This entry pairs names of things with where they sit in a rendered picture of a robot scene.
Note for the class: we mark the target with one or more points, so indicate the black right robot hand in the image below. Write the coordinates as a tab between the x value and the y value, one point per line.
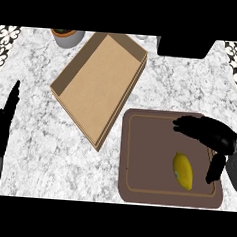
212	133

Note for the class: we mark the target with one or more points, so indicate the small pale round object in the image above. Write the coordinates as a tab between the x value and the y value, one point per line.
141	37

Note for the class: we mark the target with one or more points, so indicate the black appliance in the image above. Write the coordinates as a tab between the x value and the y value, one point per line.
184	47

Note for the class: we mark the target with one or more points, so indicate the brown tray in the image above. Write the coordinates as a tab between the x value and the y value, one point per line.
154	156

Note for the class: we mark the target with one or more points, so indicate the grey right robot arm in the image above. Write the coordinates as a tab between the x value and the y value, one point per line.
235	170

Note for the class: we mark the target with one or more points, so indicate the yellow lemon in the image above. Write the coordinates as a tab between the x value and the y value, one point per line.
183	170

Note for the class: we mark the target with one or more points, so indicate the grey plant pot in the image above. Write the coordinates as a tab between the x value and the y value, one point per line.
67	37

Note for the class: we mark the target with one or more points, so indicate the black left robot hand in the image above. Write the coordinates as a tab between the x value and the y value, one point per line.
2	125

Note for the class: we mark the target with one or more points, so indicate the cardboard box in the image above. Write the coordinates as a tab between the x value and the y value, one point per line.
95	89

